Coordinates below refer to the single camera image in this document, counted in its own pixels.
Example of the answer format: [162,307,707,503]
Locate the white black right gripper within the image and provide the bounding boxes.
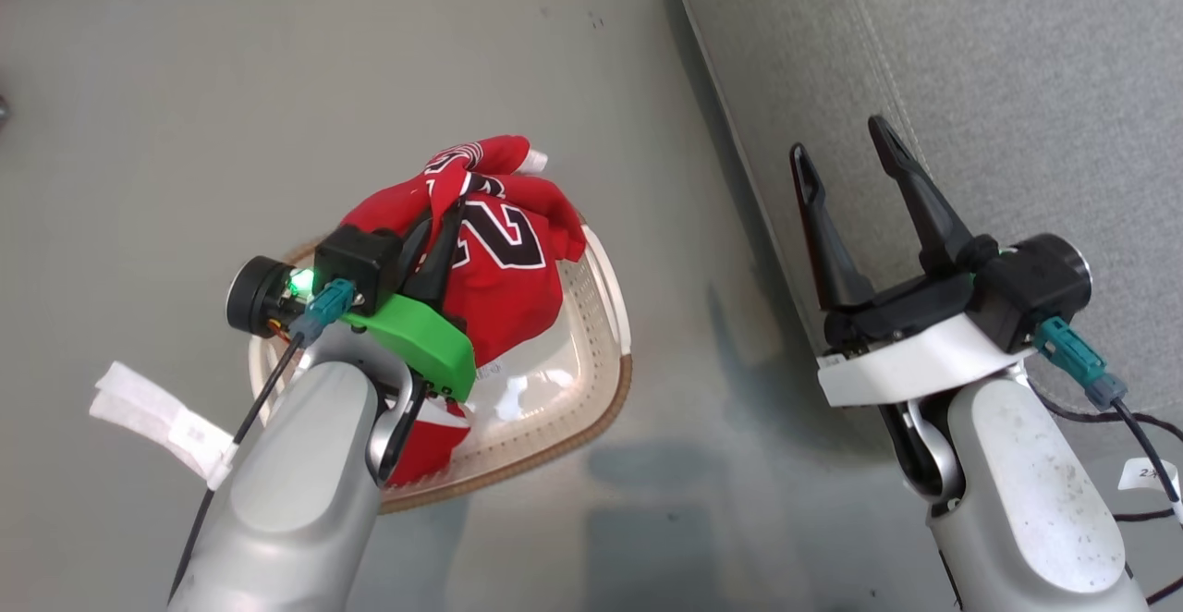
[789,115,1037,408]

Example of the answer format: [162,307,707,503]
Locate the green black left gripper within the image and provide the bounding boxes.
[340,198,478,402]

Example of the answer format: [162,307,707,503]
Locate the red basketball jersey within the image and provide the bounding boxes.
[340,135,589,488]

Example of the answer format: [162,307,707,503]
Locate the cream laundry basket brown rim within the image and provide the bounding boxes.
[248,214,634,514]

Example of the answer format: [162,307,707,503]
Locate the grey fabric sofa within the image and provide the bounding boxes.
[667,0,1183,451]

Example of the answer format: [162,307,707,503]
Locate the black left cable teal plug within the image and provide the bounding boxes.
[169,279,358,600]

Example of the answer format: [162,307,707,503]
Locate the black cable teal plug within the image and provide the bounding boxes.
[169,279,358,600]
[1033,316,1183,525]

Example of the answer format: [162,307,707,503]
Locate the black right cable teal plug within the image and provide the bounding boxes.
[1033,316,1183,525]

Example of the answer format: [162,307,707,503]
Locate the thin dark loose cable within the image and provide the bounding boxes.
[1028,383,1183,606]

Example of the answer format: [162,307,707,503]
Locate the white fabric cable tag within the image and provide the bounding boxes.
[90,361,238,491]

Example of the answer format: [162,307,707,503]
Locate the small white paper cable tag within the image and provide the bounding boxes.
[1117,458,1180,494]

